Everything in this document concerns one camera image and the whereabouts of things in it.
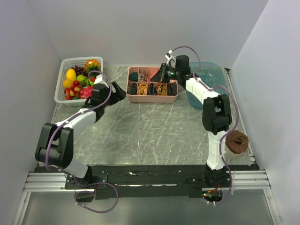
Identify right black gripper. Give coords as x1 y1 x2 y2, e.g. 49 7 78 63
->
150 64 180 84

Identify dark floral patterned necktie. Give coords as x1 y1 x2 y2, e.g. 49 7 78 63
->
147 83 157 96

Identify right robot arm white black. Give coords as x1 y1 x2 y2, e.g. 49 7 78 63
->
150 52 232 187

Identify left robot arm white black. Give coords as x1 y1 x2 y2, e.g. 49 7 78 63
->
35 81 126 188

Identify rolled yellow tie right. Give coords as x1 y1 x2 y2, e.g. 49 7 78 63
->
157 83 167 96

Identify rolled yellow tie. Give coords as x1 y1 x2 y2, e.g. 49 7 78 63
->
137 83 148 96
157 83 167 96

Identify rolled dark patterned tie right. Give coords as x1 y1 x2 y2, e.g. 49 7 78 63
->
167 82 178 96

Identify rolled dark patterned tie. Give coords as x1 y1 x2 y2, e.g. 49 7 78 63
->
127 83 137 95
167 82 178 96

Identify rolled dark patterned tie left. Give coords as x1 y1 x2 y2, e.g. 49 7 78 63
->
127 83 137 95

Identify rolled colourful dotted tie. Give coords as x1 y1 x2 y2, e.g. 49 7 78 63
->
138 71 148 82

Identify rolled dark green tie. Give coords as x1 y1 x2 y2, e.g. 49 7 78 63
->
129 72 139 82

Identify pink compartment organizer box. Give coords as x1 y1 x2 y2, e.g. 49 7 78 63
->
126 66 178 103

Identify rolled yellow tie left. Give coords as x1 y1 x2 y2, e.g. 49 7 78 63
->
137 83 148 96

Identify pink dragon fruit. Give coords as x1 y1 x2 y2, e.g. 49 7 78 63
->
79 86 93 99

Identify orange pineapple with leaves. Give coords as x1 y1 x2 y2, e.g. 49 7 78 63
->
84 59 101 73

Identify light green pear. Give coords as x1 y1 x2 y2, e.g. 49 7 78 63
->
76 75 87 82

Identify red cherry bunch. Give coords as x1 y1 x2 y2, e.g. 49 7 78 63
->
64 80 81 100

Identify white plastic fruit basket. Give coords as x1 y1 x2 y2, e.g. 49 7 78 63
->
54 56 103 106

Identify dark purple grapes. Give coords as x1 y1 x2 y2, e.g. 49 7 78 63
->
71 66 88 76

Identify teal translucent plastic tub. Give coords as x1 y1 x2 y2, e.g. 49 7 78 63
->
187 62 227 110

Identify yellow lemon upper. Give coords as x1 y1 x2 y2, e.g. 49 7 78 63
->
66 68 77 81

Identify yellow lemon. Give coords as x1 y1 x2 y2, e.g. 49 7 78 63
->
63 79 73 89
66 68 77 81

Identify yellow lemon lower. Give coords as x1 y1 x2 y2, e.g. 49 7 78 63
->
63 79 73 89

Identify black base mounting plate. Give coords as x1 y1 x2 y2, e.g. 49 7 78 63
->
61 165 233 200

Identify brown lidded white cup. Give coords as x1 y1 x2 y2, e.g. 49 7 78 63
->
225 130 249 161

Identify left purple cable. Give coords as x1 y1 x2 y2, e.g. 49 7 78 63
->
45 70 119 213

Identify purple cable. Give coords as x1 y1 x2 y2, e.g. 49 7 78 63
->
171 45 240 207
45 70 119 213

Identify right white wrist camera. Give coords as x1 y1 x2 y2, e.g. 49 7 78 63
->
165 50 175 64

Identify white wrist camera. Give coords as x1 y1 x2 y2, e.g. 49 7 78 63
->
93 75 109 88
165 50 175 64

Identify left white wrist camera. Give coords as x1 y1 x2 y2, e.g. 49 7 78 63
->
93 75 109 88

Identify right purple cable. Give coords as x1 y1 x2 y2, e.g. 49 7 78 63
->
171 45 240 207

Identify aluminium rail frame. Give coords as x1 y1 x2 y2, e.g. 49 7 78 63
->
23 164 270 192

